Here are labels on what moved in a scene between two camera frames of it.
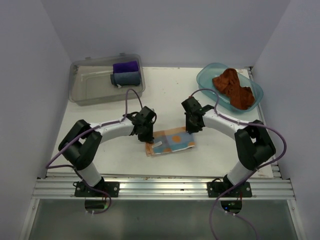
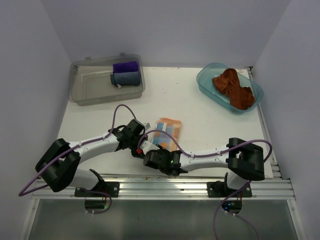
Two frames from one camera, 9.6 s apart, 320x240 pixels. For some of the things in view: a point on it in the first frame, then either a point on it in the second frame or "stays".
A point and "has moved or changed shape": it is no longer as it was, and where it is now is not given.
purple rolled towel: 130,66 stays
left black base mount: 81,189 stays
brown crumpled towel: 228,83 stays
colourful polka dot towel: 170,140 has moved or changed shape
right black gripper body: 190,126 → 162,150
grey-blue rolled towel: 132,78 stays
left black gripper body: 146,133 → 134,144
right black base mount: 215,189 stays
